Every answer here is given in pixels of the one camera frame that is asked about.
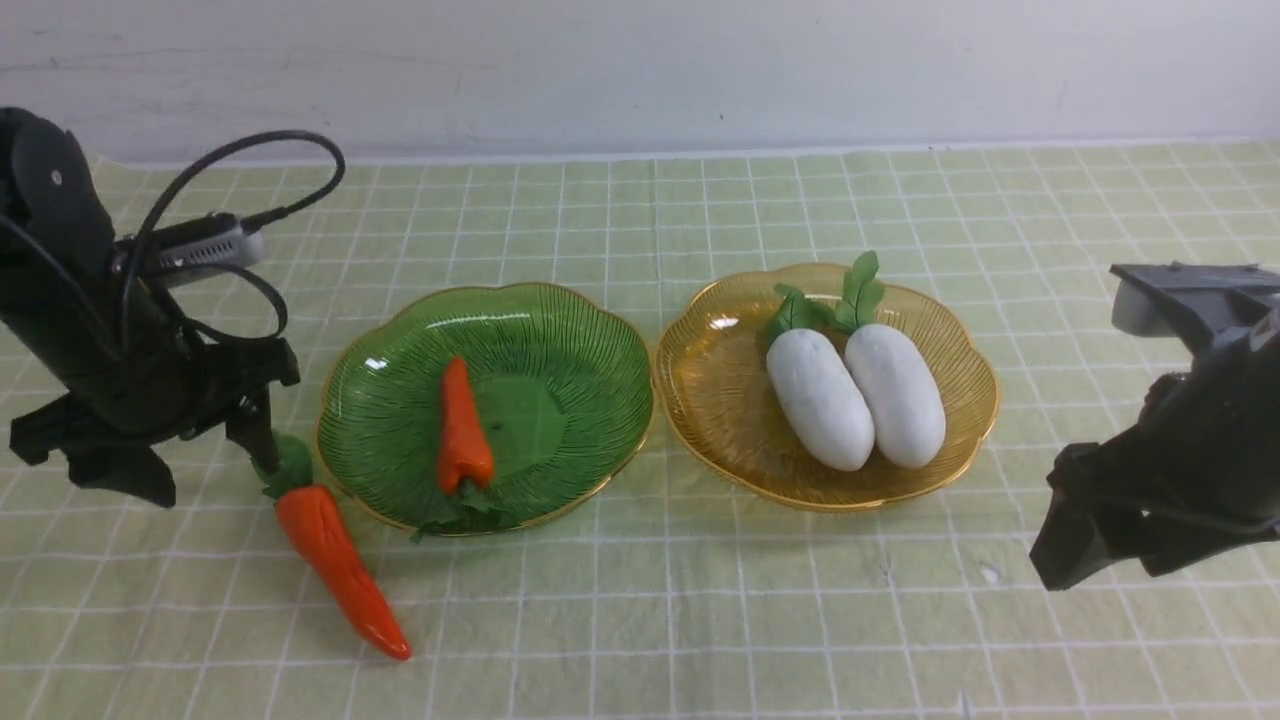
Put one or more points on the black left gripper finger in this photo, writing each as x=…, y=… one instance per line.
x=249, y=424
x=134, y=469

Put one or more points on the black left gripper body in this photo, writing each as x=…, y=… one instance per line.
x=180, y=380

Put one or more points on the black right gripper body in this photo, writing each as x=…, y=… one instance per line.
x=1194, y=476

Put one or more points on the orange carrot with leaves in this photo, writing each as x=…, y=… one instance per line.
x=464, y=466
x=311, y=520

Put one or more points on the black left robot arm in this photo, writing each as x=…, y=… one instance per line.
x=59, y=240

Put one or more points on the right white radish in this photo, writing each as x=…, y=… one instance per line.
x=898, y=386

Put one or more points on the white radish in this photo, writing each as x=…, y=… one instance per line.
x=898, y=386
x=818, y=396

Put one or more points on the green glass plate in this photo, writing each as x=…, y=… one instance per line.
x=563, y=389

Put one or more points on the left white radish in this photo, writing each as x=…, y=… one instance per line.
x=818, y=396

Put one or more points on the green checkered tablecloth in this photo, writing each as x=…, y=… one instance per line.
x=673, y=594

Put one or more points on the amber glass plate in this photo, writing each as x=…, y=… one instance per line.
x=709, y=369

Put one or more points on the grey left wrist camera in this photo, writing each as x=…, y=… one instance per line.
x=199, y=249

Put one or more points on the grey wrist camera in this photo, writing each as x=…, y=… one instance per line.
x=1199, y=305
x=199, y=249

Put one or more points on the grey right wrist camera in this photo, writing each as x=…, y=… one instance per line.
x=1199, y=305

